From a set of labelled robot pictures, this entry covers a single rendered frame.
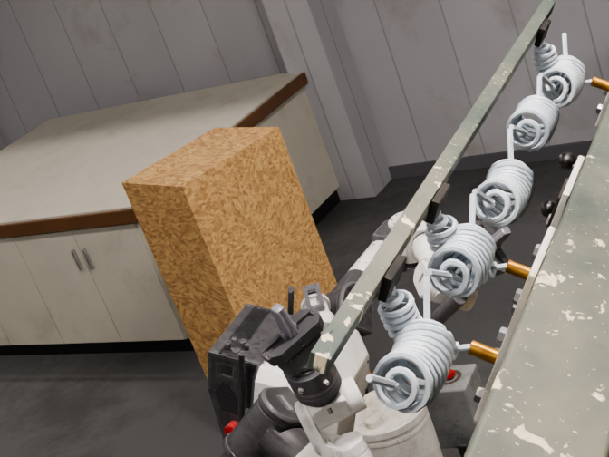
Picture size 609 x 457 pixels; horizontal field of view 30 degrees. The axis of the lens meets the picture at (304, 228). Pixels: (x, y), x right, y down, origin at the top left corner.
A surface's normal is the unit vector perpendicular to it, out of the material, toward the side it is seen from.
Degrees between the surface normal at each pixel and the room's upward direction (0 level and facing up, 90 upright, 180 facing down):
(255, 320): 23
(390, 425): 0
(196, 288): 90
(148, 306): 90
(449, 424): 90
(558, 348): 33
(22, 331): 90
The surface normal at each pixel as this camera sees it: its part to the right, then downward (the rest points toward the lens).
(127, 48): -0.47, 0.48
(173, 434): -0.33, -0.87
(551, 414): 0.19, -0.81
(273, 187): 0.64, 0.07
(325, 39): 0.82, -0.08
